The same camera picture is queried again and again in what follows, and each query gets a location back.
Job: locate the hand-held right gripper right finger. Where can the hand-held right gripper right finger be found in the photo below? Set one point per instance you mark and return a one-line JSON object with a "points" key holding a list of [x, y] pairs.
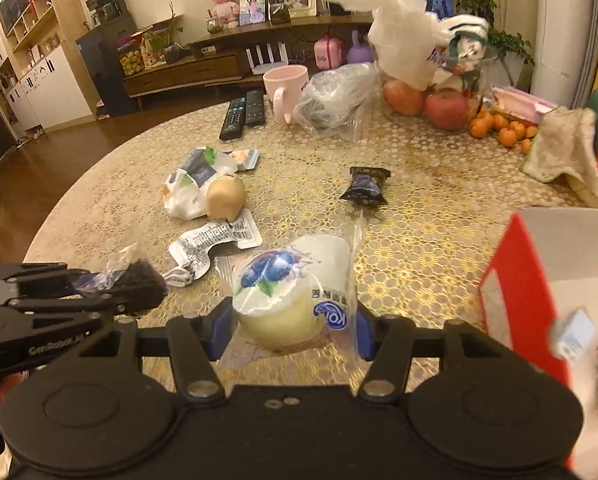
{"points": [[365, 334]]}

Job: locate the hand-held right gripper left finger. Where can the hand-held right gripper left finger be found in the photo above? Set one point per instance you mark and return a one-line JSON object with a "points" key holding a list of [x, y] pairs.
{"points": [[220, 332]]}

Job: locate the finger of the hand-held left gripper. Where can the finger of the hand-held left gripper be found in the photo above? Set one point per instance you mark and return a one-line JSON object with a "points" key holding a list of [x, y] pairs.
{"points": [[144, 287], [69, 304]]}

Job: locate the clear wrapper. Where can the clear wrapper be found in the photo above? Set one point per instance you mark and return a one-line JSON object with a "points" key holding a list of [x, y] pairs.
{"points": [[101, 279]]}

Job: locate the blueberry lid yogurt cup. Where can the blueberry lid yogurt cup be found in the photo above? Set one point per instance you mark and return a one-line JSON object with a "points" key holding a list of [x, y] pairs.
{"points": [[284, 290]]}

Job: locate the blueberry pastry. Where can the blueberry pastry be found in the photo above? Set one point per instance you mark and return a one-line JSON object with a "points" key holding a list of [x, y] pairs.
{"points": [[356, 240]]}

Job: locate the blue cracker packet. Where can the blue cracker packet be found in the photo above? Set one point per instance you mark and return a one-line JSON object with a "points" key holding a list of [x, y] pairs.
{"points": [[244, 159]]}

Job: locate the red cardboard box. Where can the red cardboard box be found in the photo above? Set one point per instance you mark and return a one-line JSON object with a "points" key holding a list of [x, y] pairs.
{"points": [[524, 280]]}

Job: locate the gold lace covered desktop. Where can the gold lace covered desktop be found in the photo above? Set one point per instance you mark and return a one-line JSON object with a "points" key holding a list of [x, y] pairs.
{"points": [[429, 240]]}

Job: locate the small white wrapper scrap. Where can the small white wrapper scrap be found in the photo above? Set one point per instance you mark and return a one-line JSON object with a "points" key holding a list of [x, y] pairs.
{"points": [[176, 277]]}

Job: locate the torn white printed wrapper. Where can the torn white printed wrapper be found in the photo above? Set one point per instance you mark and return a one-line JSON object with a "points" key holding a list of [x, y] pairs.
{"points": [[209, 242]]}

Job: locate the white bread wrapper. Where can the white bread wrapper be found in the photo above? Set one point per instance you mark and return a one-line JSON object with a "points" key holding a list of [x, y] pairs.
{"points": [[186, 187]]}

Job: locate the round brown bun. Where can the round brown bun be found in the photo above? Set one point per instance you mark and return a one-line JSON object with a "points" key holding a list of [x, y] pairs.
{"points": [[225, 197]]}

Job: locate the black snack packet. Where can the black snack packet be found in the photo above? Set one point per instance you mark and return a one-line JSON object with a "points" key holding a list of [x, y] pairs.
{"points": [[364, 186]]}

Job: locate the black remote with number keys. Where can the black remote with number keys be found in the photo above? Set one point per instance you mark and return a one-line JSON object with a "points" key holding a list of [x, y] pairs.
{"points": [[233, 120]]}

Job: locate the small blue white packet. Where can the small blue white packet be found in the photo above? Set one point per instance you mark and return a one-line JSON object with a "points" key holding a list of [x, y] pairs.
{"points": [[573, 334]]}

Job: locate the slim black remote control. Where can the slim black remote control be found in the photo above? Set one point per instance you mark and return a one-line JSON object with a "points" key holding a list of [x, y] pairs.
{"points": [[255, 107]]}

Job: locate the jar of yellow balls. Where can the jar of yellow balls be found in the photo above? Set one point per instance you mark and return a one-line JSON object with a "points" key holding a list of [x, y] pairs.
{"points": [[131, 62]]}

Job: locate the black cabinet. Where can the black cabinet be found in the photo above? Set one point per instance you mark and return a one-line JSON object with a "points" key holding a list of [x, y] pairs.
{"points": [[104, 65]]}

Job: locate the wooden tv stand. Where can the wooden tv stand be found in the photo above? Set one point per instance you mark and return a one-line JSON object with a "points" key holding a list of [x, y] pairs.
{"points": [[204, 67]]}

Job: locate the red apple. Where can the red apple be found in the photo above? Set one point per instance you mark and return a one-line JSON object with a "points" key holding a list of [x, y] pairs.
{"points": [[446, 110], [403, 97]]}

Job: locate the clear bag with dark contents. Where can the clear bag with dark contents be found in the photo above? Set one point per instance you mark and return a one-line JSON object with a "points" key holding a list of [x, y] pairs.
{"points": [[334, 97]]}

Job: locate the pile of tangerines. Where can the pile of tangerines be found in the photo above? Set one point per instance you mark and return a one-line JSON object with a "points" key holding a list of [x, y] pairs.
{"points": [[501, 132]]}

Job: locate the pink strawberry mug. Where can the pink strawberry mug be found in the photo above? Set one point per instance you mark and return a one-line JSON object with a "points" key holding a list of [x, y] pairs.
{"points": [[286, 90]]}

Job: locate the thin leafy potted plant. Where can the thin leafy potted plant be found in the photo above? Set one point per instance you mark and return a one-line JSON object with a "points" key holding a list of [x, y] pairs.
{"points": [[166, 35]]}

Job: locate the white wifi router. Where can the white wifi router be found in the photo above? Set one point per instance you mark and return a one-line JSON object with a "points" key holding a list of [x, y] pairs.
{"points": [[266, 64]]}

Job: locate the glass fruit bowl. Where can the glass fruit bowl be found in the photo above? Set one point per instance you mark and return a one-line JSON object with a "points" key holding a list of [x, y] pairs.
{"points": [[474, 95]]}

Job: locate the cream cloth towel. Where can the cream cloth towel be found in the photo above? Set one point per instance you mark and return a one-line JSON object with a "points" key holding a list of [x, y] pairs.
{"points": [[564, 150]]}

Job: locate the pink flat box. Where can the pink flat box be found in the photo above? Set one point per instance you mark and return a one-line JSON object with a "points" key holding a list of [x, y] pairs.
{"points": [[521, 102]]}

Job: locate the purple kettlebell toy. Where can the purple kettlebell toy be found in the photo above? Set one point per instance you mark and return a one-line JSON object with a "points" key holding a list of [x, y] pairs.
{"points": [[360, 52]]}

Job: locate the pink toy case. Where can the pink toy case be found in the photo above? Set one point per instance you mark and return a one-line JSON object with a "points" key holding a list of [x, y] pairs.
{"points": [[329, 54]]}

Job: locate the colourful snack packets in bowl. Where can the colourful snack packets in bowl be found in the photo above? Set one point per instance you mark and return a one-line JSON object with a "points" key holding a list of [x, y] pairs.
{"points": [[461, 60]]}

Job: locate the pink pig plush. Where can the pink pig plush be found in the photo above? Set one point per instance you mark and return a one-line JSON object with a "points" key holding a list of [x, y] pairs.
{"points": [[224, 5]]}

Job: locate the pastel picture card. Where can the pastel picture card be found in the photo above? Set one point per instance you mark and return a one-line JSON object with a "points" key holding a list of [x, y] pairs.
{"points": [[253, 12]]}

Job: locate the white plastic bag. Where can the white plastic bag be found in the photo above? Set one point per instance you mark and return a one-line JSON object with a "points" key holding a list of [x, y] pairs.
{"points": [[399, 40]]}

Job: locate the large leafy green plant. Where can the large leafy green plant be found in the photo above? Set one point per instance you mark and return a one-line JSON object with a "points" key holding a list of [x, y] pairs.
{"points": [[479, 2]]}

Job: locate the white wall shelving unit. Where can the white wall shelving unit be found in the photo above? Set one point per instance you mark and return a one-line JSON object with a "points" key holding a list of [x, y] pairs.
{"points": [[44, 60]]}

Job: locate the white photo frame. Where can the white photo frame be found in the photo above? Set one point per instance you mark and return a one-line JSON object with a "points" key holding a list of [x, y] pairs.
{"points": [[304, 2]]}

